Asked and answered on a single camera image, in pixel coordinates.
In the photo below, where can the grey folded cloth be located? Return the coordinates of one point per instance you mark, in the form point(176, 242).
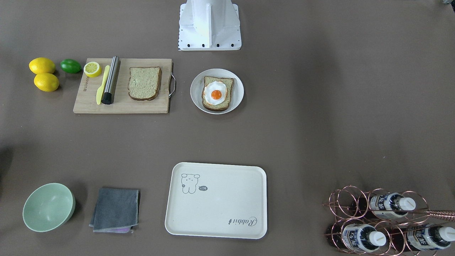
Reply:
point(116, 210)

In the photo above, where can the yellow lemon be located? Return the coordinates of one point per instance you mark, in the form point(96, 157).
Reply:
point(46, 82)
point(41, 65)

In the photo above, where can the copper wire bottle rack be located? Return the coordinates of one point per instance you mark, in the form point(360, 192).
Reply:
point(387, 223)

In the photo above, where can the yellow lemon upper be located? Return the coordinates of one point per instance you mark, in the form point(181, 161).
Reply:
point(41, 65)

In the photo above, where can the white round plate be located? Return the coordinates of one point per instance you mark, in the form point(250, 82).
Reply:
point(196, 89)

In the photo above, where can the bottle upper in rack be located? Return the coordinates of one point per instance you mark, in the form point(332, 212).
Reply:
point(388, 206)

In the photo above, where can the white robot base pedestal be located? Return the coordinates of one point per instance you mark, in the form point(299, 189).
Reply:
point(209, 25)

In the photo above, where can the fried egg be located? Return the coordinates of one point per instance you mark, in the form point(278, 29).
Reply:
point(214, 93)

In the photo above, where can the yellow lemon lower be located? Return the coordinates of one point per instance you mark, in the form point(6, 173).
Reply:
point(46, 82)

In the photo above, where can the half cut lemon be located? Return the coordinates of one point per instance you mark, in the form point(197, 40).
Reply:
point(92, 69)

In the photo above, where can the bamboo cutting board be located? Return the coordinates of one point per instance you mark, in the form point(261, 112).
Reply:
point(85, 101)

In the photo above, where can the cream rabbit tray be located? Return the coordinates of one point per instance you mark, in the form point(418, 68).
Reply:
point(217, 200)

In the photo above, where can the steel muddler black tip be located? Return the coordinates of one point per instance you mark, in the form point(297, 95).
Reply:
point(110, 86)

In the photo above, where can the bottle lower rack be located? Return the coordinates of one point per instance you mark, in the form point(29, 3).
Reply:
point(362, 238)
point(422, 238)

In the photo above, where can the yellow plastic knife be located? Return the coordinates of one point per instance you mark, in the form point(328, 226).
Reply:
point(100, 90)

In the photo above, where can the green lime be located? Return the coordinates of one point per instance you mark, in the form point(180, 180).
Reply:
point(70, 66)

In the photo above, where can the green bowl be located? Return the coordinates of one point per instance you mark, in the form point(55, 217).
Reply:
point(48, 207)

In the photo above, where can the plain bread slice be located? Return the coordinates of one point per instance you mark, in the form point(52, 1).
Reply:
point(144, 83)

